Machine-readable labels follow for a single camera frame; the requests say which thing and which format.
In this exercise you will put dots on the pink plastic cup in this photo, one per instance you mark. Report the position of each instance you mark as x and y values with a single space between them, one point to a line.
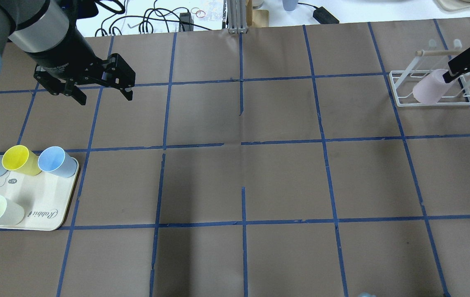
431 88

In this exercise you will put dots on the aluminium frame post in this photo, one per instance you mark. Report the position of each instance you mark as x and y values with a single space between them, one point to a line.
236 16

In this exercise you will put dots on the white wire cup rack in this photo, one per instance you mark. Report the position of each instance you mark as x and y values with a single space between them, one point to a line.
423 63

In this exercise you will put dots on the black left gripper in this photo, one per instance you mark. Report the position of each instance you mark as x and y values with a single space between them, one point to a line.
71 53

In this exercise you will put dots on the wooden mug stand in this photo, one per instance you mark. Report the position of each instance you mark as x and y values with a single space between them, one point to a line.
256 17

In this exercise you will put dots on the cream plastic tray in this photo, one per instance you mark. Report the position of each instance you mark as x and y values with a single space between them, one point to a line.
45 198

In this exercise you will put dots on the black power adapter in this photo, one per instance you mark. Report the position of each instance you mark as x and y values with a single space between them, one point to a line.
322 16

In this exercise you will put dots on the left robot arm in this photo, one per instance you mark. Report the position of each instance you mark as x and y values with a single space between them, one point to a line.
46 31

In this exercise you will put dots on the yellow plastic cup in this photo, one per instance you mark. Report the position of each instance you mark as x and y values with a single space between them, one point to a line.
21 160

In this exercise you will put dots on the light blue cup far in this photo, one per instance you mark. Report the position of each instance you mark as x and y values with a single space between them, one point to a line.
56 161

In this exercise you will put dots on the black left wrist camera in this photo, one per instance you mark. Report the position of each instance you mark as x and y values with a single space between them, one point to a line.
78 9

